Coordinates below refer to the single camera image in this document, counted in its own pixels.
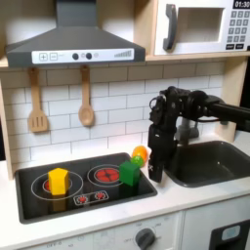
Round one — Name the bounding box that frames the white cupboard door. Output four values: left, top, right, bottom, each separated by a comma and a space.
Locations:
180, 194, 250, 250

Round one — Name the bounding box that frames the grey microwave handle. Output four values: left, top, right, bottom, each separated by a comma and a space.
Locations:
162, 3, 179, 52

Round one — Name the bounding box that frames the grey extractor hood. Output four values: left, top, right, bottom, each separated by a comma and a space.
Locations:
5, 0, 146, 68

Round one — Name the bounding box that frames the wooden spoon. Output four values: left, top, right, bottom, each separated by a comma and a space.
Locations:
77, 64, 96, 128

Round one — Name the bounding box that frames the black door handle panel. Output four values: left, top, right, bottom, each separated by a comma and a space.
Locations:
208, 219, 250, 250

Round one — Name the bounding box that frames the yellow block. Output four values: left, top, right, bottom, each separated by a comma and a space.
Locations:
48, 167, 70, 196

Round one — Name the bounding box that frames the wooden slotted spatula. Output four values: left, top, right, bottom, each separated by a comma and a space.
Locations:
27, 67, 50, 134

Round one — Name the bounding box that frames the white toy microwave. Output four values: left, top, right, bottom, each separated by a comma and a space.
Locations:
153, 0, 250, 57

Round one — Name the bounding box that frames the black toy stove top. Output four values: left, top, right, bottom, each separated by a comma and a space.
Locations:
14, 151, 159, 225

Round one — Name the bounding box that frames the grey stove knob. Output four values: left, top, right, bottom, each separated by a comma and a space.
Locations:
135, 228, 156, 250

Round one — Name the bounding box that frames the dark grey sink basin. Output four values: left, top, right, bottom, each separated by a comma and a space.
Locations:
164, 140, 250, 188

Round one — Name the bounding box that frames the white oven control panel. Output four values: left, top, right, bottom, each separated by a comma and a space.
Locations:
19, 211, 184, 250

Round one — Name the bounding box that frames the green block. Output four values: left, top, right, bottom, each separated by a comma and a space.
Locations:
118, 160, 142, 188

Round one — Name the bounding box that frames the light wooden side panel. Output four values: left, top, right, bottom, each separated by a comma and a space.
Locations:
214, 55, 249, 143

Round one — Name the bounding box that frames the orange toy carrot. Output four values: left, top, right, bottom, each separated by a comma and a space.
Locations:
130, 145, 150, 168

